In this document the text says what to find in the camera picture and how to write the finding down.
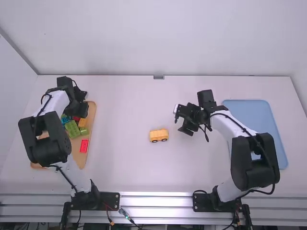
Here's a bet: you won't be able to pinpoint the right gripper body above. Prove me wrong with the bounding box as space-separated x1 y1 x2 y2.
177 102 200 126

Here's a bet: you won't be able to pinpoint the yellow toy car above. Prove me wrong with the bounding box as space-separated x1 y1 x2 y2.
149 128 169 144

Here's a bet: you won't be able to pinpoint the silver rails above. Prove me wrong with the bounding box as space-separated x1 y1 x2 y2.
0 191 307 226

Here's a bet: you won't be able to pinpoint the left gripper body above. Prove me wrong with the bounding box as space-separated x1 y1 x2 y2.
76 101 89 119

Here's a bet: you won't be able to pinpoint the black cable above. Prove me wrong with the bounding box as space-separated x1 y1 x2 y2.
198 121 213 143
243 181 276 195

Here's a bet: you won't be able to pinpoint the blue mat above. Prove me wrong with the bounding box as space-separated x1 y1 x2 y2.
222 99 288 170

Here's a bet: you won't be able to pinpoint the tan tray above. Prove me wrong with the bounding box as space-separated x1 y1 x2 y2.
30 100 97 170

